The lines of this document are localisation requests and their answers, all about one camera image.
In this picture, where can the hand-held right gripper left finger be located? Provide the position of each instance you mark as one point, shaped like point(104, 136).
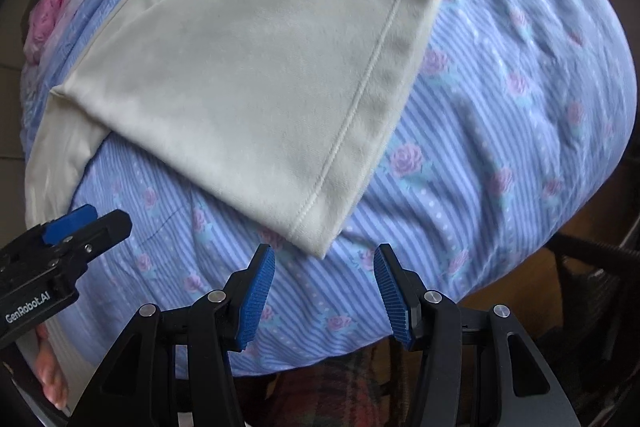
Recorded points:
point(257, 302)

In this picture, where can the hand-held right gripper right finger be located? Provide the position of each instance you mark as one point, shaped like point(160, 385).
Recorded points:
point(392, 302)

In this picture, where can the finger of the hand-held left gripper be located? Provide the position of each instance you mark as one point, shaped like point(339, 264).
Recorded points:
point(67, 222)
point(102, 234)

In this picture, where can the beige pants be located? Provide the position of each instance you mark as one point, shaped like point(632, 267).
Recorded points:
point(250, 82)

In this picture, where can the plaid clothing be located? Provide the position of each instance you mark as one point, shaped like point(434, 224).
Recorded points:
point(310, 392)

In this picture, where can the blue floral striped bed sheet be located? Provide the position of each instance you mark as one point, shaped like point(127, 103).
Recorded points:
point(475, 132)

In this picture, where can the dark chair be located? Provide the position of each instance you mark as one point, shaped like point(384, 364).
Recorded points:
point(585, 252)

